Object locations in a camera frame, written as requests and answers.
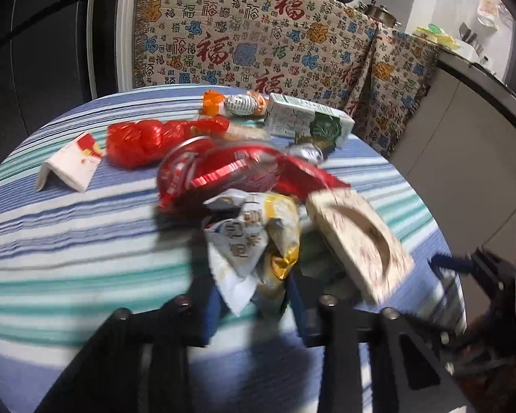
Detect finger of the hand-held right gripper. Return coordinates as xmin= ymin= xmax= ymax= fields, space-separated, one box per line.
xmin=413 ymin=316 xmax=499 ymax=356
xmin=428 ymin=250 xmax=516 ymax=306

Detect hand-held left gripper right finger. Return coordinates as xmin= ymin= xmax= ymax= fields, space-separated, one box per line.
xmin=284 ymin=273 xmax=478 ymax=413

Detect white cabinet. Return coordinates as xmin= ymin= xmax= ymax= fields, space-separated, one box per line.
xmin=389 ymin=47 xmax=516 ymax=315

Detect green and white milk carton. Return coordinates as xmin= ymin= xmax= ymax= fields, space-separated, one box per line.
xmin=264 ymin=93 xmax=356 ymax=147

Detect printed blanket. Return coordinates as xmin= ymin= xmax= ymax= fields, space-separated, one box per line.
xmin=132 ymin=0 xmax=441 ymax=160

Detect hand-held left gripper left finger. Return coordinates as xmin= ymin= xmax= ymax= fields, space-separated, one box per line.
xmin=34 ymin=273 xmax=222 ymax=413

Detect green and yellow containers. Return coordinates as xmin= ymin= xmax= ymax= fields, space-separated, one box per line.
xmin=413 ymin=23 xmax=461 ymax=49

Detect white and red paper packet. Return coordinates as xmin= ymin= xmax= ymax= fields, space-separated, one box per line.
xmin=35 ymin=131 xmax=106 ymax=193

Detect red foil wrapper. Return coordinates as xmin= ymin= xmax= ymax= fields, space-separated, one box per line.
xmin=156 ymin=135 xmax=351 ymax=216

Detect clear biscuit packet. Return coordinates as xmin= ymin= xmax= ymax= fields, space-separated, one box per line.
xmin=224 ymin=121 xmax=269 ymax=142

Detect white and yellow snack bag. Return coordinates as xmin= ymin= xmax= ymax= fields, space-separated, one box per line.
xmin=202 ymin=189 xmax=302 ymax=316

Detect white door frame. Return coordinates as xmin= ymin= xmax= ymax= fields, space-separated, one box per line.
xmin=88 ymin=0 xmax=140 ymax=97

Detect orange and white snack wrapper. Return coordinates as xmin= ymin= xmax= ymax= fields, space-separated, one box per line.
xmin=198 ymin=89 xmax=271 ymax=119

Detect clear plastic bag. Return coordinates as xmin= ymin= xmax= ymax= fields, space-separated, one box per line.
xmin=476 ymin=0 xmax=507 ymax=32

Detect silver foil wrapper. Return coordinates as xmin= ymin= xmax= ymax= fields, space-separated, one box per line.
xmin=286 ymin=134 xmax=340 ymax=165

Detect red plastic bag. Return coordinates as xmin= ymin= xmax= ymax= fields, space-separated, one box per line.
xmin=107 ymin=116 xmax=230 ymax=169

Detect beige cardboard box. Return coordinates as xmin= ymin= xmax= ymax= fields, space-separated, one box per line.
xmin=305 ymin=188 xmax=416 ymax=305

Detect kitchen knives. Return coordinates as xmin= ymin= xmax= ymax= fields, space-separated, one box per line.
xmin=458 ymin=23 xmax=487 ymax=53

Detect steel pot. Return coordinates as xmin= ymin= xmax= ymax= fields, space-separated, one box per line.
xmin=355 ymin=0 xmax=402 ymax=27

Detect dark refrigerator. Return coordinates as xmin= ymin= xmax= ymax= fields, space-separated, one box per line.
xmin=0 ymin=0 xmax=93 ymax=173

